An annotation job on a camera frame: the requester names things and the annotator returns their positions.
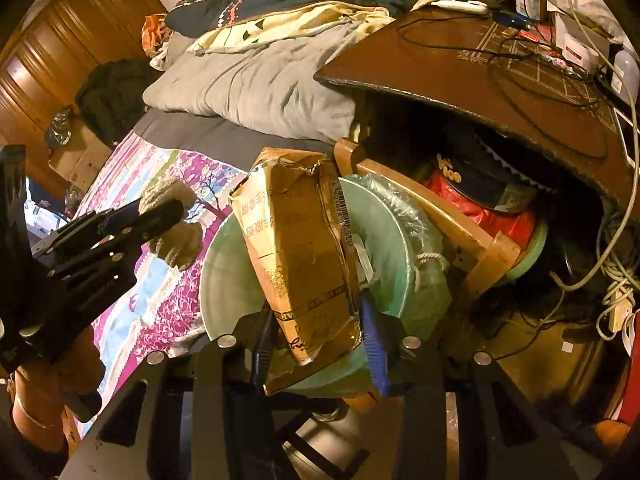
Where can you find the green plastic bin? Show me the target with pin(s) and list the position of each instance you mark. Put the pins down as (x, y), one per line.
(225, 290)

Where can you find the red bundle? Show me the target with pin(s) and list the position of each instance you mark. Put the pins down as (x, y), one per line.
(495, 220)

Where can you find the green plastic basin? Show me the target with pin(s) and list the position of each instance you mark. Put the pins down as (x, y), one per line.
(532, 255)

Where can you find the cardboard box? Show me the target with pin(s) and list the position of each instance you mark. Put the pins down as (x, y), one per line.
(82, 160)

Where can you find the black clothes pile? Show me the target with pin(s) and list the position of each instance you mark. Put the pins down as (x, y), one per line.
(115, 95)

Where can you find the beige knit glove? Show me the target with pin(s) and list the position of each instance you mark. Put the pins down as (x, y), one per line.
(180, 245)

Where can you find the camouflage bag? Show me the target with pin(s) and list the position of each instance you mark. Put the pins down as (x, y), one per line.
(60, 127)

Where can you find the white plastic bag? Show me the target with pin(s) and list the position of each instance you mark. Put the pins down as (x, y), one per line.
(590, 0)

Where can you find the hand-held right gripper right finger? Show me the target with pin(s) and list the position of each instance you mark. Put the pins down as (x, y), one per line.
(376, 355)

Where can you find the dark grey mattress sheet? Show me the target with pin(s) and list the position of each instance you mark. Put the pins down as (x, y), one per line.
(215, 140)

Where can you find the white remote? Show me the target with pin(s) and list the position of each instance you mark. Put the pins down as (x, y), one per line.
(460, 6)

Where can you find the clear plastic bottle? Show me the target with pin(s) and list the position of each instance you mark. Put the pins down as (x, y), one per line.
(627, 67)

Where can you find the white cloth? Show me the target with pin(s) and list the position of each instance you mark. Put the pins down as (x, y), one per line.
(160, 61)

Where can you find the brown wooden desk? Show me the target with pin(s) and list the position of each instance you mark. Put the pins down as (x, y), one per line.
(450, 75)

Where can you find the grey quilt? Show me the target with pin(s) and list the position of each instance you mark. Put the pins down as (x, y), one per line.
(250, 85)

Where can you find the white box red label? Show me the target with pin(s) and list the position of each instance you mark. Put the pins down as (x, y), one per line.
(575, 40)

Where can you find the striped floral bedsheet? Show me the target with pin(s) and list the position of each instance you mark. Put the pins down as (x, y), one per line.
(150, 300)

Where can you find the red bag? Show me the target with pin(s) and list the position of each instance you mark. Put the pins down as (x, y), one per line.
(631, 395)

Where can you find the white power strip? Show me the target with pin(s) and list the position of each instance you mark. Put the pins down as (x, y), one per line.
(620, 312)

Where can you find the yellow patterned blanket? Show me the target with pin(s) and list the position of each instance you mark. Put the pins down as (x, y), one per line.
(310, 25)

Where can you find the orange plastic bag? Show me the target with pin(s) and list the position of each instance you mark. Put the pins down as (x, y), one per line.
(152, 32)

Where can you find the person's left hand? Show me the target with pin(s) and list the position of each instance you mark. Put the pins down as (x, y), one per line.
(35, 410)

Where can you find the brown printed paper packet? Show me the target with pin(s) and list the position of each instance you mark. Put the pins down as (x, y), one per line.
(295, 260)

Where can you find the black cap gold emblem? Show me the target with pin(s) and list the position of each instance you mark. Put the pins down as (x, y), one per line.
(475, 180)

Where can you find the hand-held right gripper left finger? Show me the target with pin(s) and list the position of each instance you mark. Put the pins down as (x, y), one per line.
(262, 355)

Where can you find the person's left forearm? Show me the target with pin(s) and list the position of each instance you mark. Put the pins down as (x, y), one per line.
(25, 460)

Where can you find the wooden wardrobe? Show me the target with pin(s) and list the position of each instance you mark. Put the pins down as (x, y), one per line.
(65, 45)

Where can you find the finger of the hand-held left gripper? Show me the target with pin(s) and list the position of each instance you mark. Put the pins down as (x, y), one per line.
(125, 217)
(100, 255)

